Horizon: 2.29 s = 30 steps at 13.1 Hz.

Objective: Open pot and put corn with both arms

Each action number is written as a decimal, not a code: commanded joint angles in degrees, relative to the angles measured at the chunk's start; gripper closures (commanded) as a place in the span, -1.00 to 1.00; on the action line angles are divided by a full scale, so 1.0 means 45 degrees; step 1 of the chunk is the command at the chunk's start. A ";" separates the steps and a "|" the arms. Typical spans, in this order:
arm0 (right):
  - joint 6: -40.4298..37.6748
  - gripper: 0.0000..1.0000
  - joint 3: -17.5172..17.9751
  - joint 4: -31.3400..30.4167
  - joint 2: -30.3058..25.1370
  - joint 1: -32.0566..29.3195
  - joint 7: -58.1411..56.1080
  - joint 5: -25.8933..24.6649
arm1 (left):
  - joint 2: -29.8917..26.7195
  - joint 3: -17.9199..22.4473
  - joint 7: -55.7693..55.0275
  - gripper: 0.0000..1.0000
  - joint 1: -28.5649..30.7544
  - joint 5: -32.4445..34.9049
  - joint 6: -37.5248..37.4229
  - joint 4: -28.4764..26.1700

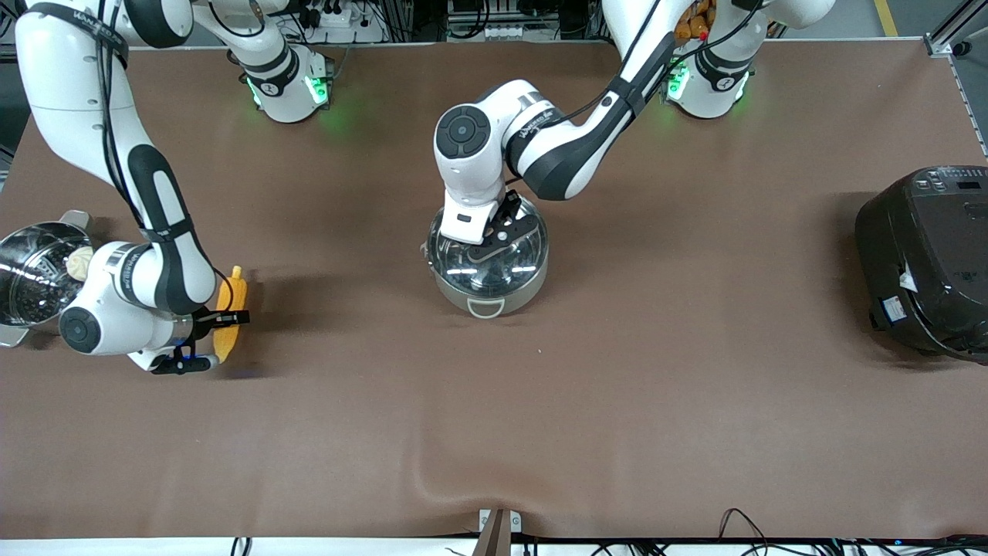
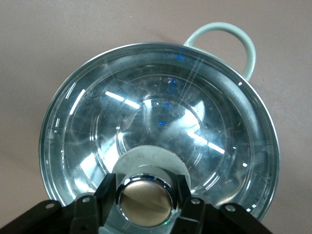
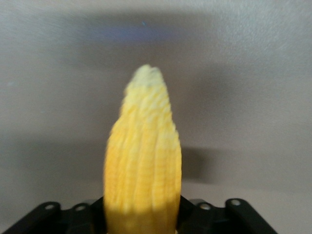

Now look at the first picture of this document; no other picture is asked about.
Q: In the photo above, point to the yellow knitted corn cob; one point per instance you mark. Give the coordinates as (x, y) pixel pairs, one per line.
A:
(230, 340)

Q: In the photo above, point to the glass pot lid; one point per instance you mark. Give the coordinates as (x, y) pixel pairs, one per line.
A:
(517, 266)

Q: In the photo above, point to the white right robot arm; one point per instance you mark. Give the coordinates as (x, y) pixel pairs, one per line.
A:
(77, 116)

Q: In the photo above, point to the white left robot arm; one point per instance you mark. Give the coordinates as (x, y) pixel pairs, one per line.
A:
(556, 147)

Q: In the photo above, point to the steel cooking pot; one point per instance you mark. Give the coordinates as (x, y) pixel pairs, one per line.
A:
(525, 289)

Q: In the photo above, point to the steel steamer pot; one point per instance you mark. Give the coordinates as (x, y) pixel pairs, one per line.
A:
(31, 286)

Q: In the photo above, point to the white steamed bun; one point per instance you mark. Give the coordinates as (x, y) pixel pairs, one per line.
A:
(77, 264)

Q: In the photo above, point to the brown table mat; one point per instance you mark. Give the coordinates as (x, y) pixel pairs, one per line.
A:
(494, 417)

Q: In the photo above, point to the white power strip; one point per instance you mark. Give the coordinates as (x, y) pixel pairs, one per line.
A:
(333, 17)

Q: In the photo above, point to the orange snack bag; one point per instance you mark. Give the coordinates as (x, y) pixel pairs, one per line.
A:
(693, 27)

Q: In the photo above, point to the black rice cooker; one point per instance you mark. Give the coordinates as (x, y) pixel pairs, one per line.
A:
(926, 262)

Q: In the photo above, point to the metal table edge bracket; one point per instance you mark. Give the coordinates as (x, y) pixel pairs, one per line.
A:
(498, 527)

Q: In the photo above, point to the aluminium frame profile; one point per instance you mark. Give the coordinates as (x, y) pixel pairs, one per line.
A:
(953, 31)

